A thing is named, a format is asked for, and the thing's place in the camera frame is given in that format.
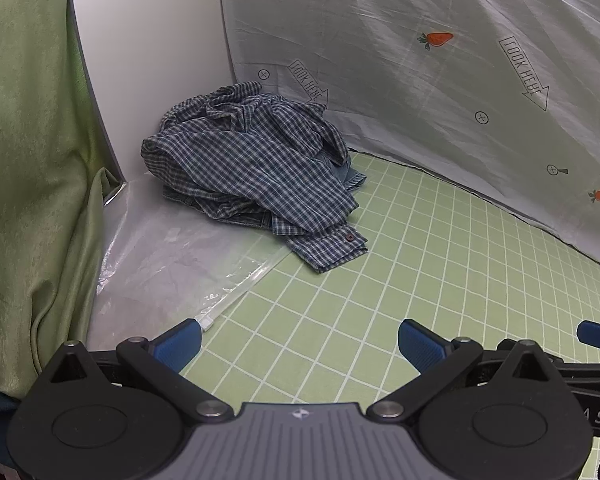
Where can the clear plastic bag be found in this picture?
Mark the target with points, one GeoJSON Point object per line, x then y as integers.
{"type": "Point", "coordinates": [170, 260]}

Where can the blue plaid shirt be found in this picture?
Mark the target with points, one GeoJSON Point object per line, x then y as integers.
{"type": "Point", "coordinates": [240, 170]}

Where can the green curtain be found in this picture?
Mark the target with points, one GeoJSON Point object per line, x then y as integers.
{"type": "Point", "coordinates": [25, 160]}

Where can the grey carrot print sheet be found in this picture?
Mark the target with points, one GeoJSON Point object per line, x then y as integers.
{"type": "Point", "coordinates": [405, 85]}

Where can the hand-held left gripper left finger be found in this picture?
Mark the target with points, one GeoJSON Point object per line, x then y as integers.
{"type": "Point", "coordinates": [177, 345]}

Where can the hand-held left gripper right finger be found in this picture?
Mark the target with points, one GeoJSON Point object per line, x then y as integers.
{"type": "Point", "coordinates": [420, 345]}

